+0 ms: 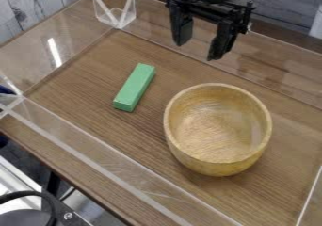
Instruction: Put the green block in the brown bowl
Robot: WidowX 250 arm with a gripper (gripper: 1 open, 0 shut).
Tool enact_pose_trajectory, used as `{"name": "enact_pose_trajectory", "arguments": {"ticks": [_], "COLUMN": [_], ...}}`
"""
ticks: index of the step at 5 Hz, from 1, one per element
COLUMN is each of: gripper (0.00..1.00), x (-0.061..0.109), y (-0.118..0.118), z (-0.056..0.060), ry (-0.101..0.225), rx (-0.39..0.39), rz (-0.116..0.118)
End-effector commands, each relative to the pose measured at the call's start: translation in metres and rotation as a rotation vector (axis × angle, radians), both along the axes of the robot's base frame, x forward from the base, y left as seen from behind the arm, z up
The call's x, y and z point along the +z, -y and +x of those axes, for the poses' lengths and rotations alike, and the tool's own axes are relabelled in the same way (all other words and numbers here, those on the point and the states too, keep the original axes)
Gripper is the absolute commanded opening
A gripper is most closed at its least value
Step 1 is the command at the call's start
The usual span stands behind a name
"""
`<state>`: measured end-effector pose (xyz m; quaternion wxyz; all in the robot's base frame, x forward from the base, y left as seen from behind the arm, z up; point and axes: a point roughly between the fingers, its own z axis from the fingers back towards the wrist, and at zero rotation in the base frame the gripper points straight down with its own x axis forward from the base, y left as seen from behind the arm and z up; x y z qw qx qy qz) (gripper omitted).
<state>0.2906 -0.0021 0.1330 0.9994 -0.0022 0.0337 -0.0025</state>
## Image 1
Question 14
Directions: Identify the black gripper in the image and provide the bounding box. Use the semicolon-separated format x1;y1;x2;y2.
169;0;255;60

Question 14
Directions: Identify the green rectangular block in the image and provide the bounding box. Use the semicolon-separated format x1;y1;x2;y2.
114;63;156;112

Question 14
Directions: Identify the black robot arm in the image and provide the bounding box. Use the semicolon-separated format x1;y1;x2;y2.
166;0;255;60

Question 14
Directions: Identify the light wooden bowl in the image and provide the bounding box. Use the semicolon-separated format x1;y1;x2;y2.
162;83;273;177

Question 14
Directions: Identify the clear acrylic tray enclosure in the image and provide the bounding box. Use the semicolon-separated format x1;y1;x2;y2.
0;0;322;226

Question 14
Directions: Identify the black metal clamp bracket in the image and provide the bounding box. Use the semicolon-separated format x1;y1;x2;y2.
44;191;94;226

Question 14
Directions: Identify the black cable loop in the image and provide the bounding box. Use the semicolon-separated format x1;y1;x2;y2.
0;190;58;226

